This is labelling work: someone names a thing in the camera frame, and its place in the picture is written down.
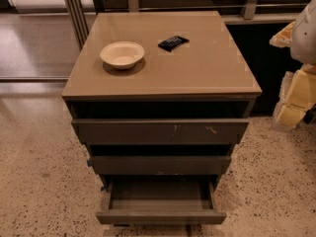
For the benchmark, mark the metal railing shelf frame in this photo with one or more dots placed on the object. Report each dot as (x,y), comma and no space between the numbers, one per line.
(197,2)

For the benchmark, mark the black snack bar wrapper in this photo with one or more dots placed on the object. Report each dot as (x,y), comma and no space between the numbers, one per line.
(172,42)

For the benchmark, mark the blue tape piece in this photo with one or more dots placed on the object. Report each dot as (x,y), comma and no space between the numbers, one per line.
(89,163)

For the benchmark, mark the grey bottom drawer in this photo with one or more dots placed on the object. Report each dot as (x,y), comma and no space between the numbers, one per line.
(162,200)

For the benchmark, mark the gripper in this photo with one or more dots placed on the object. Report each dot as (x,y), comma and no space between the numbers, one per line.
(305,39)

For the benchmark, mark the grey top drawer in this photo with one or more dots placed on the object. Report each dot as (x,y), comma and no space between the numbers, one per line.
(179,131)

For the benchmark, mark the grey drawer cabinet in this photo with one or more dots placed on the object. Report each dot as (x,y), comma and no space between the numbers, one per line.
(205,78)

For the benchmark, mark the white paper bowl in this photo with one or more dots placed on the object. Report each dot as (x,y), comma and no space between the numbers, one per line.
(122,54)

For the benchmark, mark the grey drawer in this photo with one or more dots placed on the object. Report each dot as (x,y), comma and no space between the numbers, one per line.
(162,200)
(160,165)
(179,131)

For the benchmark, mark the grey middle drawer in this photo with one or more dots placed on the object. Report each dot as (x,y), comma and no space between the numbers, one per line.
(160,165)

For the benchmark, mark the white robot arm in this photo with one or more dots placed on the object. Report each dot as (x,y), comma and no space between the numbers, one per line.
(302,49)

